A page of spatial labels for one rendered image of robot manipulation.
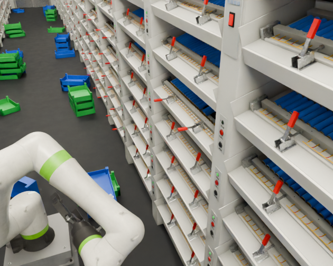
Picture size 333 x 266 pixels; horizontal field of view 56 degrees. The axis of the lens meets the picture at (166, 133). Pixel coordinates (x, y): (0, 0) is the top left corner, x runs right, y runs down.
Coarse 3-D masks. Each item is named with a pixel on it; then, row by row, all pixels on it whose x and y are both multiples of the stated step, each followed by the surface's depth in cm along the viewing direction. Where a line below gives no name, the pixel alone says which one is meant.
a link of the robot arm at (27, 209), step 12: (24, 192) 139; (36, 192) 140; (12, 204) 131; (24, 204) 131; (36, 204) 134; (24, 216) 130; (36, 216) 135; (24, 228) 132; (36, 228) 137; (48, 228) 144
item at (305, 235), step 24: (240, 168) 96; (264, 168) 89; (240, 192) 92; (264, 192) 86; (288, 192) 81; (264, 216) 81; (288, 216) 78; (312, 216) 74; (288, 240) 74; (312, 240) 72; (312, 264) 68
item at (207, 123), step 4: (164, 84) 150; (168, 84) 146; (168, 88) 146; (172, 88) 142; (172, 92) 142; (176, 92) 138; (176, 96) 139; (180, 96) 134; (180, 100) 135; (184, 100) 131; (180, 104) 132; (184, 104) 131; (188, 104) 127; (184, 108) 129; (188, 108) 128; (192, 108) 124; (196, 108) 124; (192, 112) 125; (196, 112) 121; (200, 112) 120; (196, 116) 122; (200, 116) 119; (204, 116) 118; (200, 120) 119; (204, 120) 116; (208, 120) 115; (204, 124) 117; (208, 124) 113; (212, 124) 113; (208, 128) 114; (212, 128) 111; (212, 132) 111
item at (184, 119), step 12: (168, 72) 151; (156, 84) 151; (156, 96) 152; (168, 108) 138; (180, 108) 132; (180, 120) 125; (192, 120) 122; (192, 132) 116; (204, 132) 114; (204, 144) 109
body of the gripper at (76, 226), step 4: (76, 220) 116; (72, 224) 114; (76, 224) 113; (80, 224) 113; (84, 224) 113; (88, 224) 114; (72, 228) 113; (76, 228) 112; (80, 228) 111; (72, 232) 112; (76, 232) 111; (72, 236) 112
